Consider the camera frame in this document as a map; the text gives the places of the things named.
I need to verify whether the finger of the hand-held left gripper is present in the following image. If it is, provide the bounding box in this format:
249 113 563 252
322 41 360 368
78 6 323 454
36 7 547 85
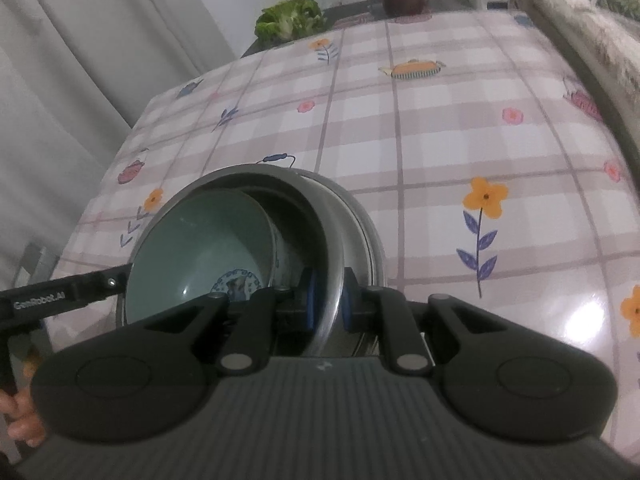
67 262 135 307

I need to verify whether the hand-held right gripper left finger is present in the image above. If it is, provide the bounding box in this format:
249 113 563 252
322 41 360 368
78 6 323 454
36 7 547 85
119 269 319 376

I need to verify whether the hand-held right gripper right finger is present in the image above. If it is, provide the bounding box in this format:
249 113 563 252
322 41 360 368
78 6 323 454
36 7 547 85
342 267 507 376

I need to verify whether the white printed plate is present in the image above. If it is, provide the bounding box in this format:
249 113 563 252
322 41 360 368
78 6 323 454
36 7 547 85
302 170 387 357

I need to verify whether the stainless steel dish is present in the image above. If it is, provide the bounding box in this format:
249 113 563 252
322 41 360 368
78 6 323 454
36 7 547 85
115 162 351 358

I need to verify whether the green ceramic bowl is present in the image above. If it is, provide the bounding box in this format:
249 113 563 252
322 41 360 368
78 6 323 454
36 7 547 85
122 187 290 327

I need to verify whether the person's left hand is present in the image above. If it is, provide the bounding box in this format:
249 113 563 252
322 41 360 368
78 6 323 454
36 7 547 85
0 389 47 442

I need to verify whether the checked printed tablecloth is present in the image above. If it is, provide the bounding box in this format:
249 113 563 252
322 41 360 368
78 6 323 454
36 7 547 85
20 7 640 461

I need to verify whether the white curtain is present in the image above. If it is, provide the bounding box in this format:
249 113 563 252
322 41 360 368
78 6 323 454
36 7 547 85
0 0 238 286

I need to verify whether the broccoli head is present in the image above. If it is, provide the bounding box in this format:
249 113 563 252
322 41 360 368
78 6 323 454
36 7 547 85
254 0 327 45

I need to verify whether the dark cutting board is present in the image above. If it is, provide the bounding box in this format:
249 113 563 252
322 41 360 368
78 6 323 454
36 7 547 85
239 0 473 59

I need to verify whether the white plaid blanket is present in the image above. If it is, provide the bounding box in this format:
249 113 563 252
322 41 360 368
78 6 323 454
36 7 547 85
486 0 640 128

